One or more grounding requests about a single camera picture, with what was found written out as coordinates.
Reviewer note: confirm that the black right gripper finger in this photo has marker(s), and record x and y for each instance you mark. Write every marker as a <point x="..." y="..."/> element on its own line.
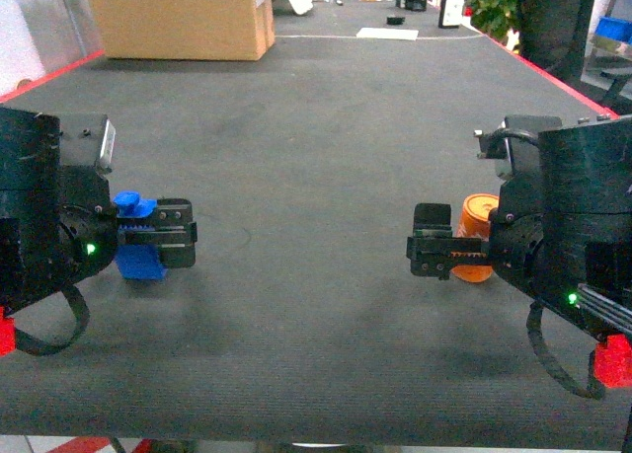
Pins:
<point x="436" y="257"/>
<point x="432" y="219"/>

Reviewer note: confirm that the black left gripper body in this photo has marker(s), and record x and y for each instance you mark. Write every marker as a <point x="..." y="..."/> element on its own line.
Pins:
<point x="58" y="223"/>

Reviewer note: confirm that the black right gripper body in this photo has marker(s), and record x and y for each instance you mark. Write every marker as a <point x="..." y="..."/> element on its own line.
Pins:
<point x="562" y="236"/>

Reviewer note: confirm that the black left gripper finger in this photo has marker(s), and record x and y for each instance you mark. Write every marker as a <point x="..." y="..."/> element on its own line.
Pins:
<point x="176" y="248"/>
<point x="164" y="214"/>

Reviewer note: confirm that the blue printed part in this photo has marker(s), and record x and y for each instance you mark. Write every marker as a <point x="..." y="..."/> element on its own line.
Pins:
<point x="137" y="262"/>

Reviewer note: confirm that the orange 4680 battery can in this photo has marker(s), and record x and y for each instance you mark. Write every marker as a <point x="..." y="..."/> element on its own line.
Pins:
<point x="474" y="223"/>

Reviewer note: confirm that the blue bin on shelf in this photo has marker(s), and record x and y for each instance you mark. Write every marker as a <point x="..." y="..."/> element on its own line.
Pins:
<point x="614" y="28"/>

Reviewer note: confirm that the white flat sheet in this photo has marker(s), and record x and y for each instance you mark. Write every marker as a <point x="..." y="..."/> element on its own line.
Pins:
<point x="388" y="33"/>

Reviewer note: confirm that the large cardboard box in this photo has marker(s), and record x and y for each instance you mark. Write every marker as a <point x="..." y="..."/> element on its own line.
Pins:
<point x="217" y="30"/>

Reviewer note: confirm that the black office chair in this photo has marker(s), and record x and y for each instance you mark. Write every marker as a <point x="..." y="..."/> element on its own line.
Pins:
<point x="553" y="36"/>

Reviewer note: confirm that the black framed sign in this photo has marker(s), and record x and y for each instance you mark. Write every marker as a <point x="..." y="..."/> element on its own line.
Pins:
<point x="450" y="13"/>

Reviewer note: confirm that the green potted plant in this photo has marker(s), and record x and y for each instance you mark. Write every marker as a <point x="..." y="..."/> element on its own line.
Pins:
<point x="494" y="18"/>

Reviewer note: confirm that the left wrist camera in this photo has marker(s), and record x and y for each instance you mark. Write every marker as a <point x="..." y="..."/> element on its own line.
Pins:
<point x="87" y="140"/>

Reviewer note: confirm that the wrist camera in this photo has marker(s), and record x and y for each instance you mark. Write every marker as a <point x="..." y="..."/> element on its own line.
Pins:
<point x="513" y="145"/>
<point x="87" y="140"/>

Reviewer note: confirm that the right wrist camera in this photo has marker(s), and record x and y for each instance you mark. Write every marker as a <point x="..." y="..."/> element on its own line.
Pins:
<point x="513" y="145"/>

